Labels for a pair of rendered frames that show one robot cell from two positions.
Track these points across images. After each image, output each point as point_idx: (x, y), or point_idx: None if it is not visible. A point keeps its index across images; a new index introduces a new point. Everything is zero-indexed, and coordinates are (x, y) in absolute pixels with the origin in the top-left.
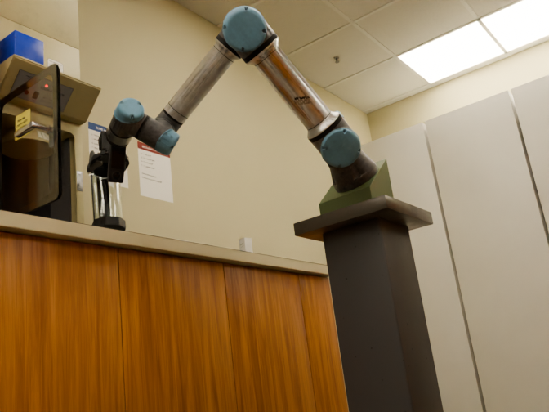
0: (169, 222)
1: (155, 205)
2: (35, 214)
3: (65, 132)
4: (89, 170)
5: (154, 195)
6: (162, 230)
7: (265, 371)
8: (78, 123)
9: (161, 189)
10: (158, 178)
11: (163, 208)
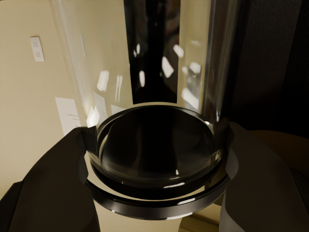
0: (55, 77)
1: (69, 92)
2: (255, 28)
3: (221, 200)
4: (251, 134)
5: (71, 101)
6: (59, 69)
7: None
8: (191, 217)
9: (66, 108)
10: (71, 117)
11: (62, 90)
